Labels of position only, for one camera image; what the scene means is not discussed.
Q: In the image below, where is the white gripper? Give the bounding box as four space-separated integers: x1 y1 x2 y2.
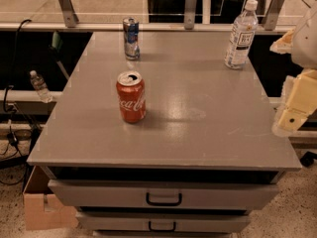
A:
269 30 317 137

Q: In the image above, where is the blue silver redbull can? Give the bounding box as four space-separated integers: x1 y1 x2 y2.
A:
123 17 140 60

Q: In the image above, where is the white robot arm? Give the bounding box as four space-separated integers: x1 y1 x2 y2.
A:
269 5 317 137

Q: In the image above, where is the red coca-cola can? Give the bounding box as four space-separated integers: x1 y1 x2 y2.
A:
116 70 146 123

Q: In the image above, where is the clear plastic water bottle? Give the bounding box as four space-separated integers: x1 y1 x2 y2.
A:
225 0 259 69

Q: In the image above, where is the grey lower drawer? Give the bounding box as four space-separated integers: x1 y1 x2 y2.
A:
76 212 250 233

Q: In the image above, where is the grey drawer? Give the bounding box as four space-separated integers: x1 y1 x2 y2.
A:
76 212 250 233
49 179 278 210

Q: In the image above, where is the grey upper drawer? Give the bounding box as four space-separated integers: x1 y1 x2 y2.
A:
49 179 278 210

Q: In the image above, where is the small water bottle on ledge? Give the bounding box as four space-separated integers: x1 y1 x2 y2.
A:
30 70 53 103

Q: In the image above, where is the cardboard box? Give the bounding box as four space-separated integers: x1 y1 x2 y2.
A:
23 167 78 231

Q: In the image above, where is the right metal bracket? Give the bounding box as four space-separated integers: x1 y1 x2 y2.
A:
262 0 285 31

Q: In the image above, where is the metal bracket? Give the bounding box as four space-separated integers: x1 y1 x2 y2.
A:
184 0 197 30
262 0 285 31
58 0 79 28

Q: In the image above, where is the middle metal bracket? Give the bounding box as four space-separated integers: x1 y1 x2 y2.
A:
184 0 197 30

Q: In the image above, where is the black upper drawer handle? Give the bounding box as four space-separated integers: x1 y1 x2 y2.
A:
146 192 182 207

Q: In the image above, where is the black drawer handle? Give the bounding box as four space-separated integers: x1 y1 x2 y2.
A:
146 192 182 207
148 221 176 233

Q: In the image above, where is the black lower drawer handle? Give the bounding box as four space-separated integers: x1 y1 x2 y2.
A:
148 221 176 233

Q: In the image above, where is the left metal bracket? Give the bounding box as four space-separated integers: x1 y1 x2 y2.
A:
58 0 79 28

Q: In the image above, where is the green handled tool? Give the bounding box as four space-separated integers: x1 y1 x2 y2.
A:
49 31 69 79

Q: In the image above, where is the black cable on left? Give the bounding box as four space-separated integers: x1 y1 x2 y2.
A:
0 18 41 186

